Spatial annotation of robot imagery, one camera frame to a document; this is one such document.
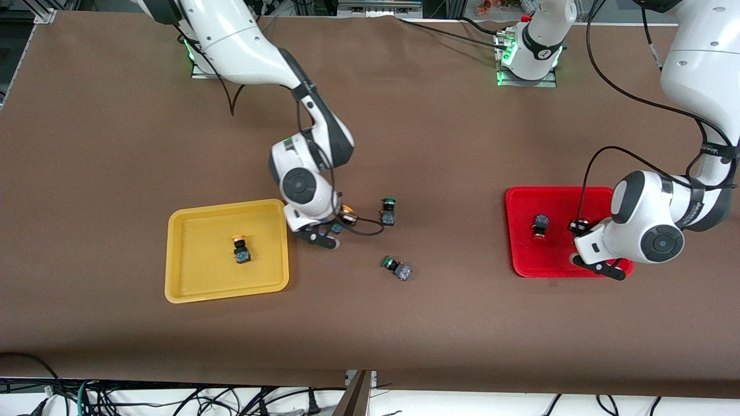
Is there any brown table mat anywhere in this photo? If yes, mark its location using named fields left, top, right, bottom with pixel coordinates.
left=0, top=10, right=740, bottom=399

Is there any aluminium corner rail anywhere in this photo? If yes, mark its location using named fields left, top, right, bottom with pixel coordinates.
left=32, top=0, right=58, bottom=25

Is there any aluminium frame profile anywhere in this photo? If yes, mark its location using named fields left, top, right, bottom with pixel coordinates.
left=338, top=0, right=424, bottom=18

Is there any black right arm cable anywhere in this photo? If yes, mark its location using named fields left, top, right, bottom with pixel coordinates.
left=188, top=35, right=386, bottom=237

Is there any black looping floor cable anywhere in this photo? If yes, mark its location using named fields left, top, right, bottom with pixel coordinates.
left=0, top=352, right=64, bottom=405

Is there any yellow plastic tray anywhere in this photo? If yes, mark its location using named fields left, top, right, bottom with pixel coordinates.
left=164, top=198, right=290, bottom=304

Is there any red plastic tray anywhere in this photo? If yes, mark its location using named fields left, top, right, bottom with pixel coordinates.
left=504, top=185, right=635, bottom=279

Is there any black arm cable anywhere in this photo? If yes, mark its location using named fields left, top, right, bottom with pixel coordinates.
left=188, top=35, right=386, bottom=237
left=577, top=0, right=740, bottom=223

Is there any yellow push button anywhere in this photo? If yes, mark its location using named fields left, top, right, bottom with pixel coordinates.
left=330, top=205, right=360, bottom=235
left=230, top=233, right=253, bottom=266

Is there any teal floor cable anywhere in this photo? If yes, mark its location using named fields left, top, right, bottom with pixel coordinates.
left=76, top=379, right=97, bottom=416

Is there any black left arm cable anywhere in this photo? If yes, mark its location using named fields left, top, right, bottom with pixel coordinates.
left=577, top=0, right=740, bottom=223

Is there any black cable behind table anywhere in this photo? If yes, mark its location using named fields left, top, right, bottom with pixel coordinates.
left=395, top=16, right=510, bottom=51

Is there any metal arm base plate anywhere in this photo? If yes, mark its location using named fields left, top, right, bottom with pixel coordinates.
left=190, top=55, right=223, bottom=80
left=495, top=29, right=559, bottom=89

